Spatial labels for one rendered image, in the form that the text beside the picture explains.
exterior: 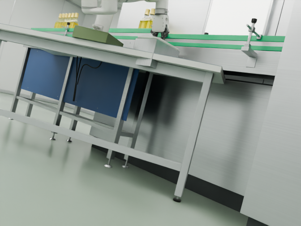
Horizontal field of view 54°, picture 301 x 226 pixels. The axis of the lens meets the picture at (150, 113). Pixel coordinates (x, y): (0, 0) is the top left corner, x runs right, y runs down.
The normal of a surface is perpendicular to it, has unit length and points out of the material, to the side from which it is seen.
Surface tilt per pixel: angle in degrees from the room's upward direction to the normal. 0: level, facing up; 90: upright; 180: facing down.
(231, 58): 90
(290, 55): 90
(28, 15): 90
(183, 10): 90
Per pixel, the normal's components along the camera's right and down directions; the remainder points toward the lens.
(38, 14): 0.72, 0.19
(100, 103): -0.64, -0.16
